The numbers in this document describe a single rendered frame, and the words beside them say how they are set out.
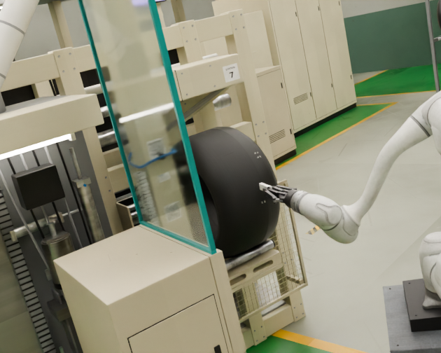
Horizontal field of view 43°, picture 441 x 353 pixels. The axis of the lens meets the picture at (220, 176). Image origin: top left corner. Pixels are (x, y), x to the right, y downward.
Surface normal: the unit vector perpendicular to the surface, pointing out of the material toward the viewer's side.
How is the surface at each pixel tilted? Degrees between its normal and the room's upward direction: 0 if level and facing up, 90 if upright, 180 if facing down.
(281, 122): 90
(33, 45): 90
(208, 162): 56
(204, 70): 90
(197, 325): 90
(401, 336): 0
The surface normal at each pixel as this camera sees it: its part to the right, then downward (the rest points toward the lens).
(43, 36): 0.72, 0.02
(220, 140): 0.03, -0.80
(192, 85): 0.53, 0.11
